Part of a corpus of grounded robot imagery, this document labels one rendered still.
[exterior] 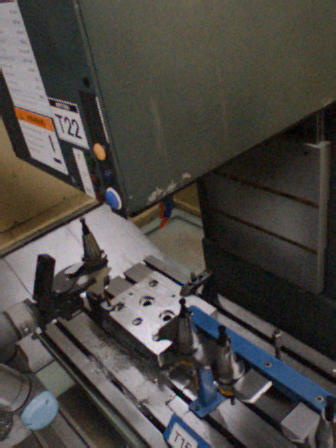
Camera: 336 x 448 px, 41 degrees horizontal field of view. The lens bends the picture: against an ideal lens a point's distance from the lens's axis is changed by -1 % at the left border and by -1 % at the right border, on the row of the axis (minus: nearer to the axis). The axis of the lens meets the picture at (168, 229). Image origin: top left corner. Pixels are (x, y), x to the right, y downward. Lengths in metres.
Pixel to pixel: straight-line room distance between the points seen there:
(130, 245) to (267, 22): 1.50
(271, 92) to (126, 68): 0.32
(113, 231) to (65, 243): 0.24
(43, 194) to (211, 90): 1.49
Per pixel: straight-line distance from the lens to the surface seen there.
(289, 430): 0.83
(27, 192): 2.11
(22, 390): 0.98
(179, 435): 1.17
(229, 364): 0.87
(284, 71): 0.89
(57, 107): 0.75
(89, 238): 1.06
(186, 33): 0.71
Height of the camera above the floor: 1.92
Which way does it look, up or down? 32 degrees down
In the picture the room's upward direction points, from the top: 12 degrees counter-clockwise
